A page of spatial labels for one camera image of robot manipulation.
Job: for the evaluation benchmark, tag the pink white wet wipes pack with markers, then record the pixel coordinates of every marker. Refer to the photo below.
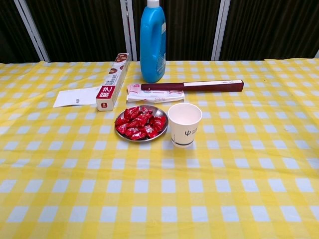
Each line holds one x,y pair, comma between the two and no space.
149,95

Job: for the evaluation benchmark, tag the white metal frame post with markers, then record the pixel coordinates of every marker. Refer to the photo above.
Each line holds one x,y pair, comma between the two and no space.
128,30
32,30
220,30

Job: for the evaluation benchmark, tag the yellow checked tablecloth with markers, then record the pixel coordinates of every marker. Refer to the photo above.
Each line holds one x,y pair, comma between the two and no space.
299,72
159,186

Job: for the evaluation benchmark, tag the round steel plate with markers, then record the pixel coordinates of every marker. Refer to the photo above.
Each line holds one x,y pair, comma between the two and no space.
163,129

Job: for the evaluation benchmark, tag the white paper cup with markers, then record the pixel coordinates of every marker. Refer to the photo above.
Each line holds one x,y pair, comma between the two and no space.
185,135

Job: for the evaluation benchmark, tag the blue detergent bottle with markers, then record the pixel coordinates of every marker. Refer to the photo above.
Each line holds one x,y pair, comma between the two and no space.
152,49

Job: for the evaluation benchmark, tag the red white cling film box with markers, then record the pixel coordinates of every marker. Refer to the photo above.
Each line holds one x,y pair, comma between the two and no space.
117,79

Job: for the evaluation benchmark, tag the white paper card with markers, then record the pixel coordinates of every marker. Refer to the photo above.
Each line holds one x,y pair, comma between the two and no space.
74,98

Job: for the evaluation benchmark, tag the long maroon fan case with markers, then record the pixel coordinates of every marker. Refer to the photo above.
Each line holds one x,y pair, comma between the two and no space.
211,85

